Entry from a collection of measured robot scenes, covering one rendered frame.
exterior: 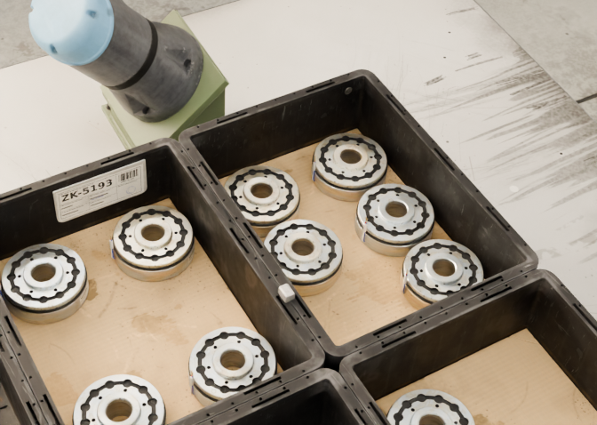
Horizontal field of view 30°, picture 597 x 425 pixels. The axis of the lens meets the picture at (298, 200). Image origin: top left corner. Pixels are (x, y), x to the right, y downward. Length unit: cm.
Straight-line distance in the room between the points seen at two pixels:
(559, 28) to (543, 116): 137
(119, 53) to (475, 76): 66
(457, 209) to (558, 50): 175
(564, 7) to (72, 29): 203
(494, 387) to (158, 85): 65
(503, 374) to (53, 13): 76
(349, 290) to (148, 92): 44
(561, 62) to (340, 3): 119
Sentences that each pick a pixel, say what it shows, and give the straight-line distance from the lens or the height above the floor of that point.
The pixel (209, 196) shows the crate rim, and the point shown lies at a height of 93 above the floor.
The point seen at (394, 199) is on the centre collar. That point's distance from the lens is 148.
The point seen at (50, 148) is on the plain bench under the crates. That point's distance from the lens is 178.
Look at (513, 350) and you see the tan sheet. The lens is 140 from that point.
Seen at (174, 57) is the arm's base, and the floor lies 88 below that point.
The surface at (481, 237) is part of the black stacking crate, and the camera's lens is 143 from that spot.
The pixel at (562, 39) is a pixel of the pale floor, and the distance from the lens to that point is 321.
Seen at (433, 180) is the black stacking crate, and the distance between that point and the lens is 148.
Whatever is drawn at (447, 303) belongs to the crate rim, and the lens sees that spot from 130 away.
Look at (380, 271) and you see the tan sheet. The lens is 145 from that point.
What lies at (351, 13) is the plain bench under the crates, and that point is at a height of 70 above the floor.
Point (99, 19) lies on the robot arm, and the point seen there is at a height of 99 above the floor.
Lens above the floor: 195
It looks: 48 degrees down
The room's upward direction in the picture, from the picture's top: 5 degrees clockwise
